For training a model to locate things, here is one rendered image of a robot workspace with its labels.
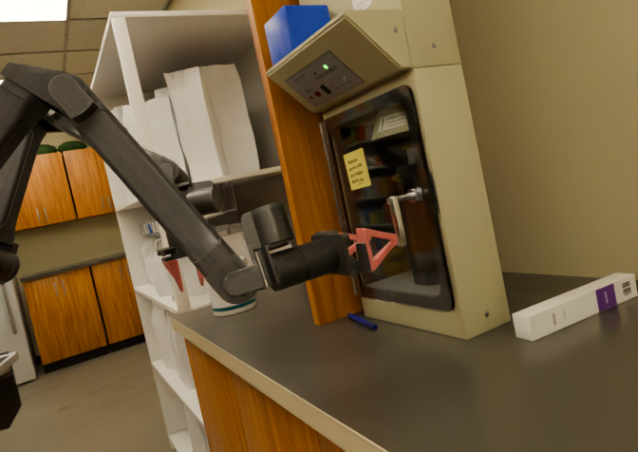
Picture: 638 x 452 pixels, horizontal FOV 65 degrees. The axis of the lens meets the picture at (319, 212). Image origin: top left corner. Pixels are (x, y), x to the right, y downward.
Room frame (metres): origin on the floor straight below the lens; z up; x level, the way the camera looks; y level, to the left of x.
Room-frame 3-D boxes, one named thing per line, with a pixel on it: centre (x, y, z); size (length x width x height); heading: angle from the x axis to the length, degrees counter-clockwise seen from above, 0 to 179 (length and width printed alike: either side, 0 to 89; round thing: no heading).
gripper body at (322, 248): (0.79, 0.01, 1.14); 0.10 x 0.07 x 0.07; 28
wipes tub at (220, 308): (1.49, 0.31, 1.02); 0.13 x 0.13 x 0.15
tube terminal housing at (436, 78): (1.04, -0.24, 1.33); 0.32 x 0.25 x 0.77; 28
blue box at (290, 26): (1.04, -0.04, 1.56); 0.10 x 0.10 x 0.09; 28
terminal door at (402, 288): (0.98, -0.12, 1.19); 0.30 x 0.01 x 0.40; 28
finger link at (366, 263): (0.79, -0.07, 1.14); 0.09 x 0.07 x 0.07; 118
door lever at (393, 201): (0.87, -0.14, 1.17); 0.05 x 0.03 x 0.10; 118
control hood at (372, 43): (0.96, -0.08, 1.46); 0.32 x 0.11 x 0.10; 28
